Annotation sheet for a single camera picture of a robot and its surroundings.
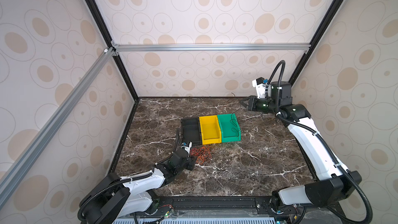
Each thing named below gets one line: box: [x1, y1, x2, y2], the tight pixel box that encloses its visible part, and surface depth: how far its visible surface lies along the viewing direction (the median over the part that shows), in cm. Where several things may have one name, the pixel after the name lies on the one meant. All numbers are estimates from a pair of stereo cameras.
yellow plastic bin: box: [199, 115, 222, 146], surface depth 99 cm
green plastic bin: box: [217, 113, 241, 143], surface depth 96 cm
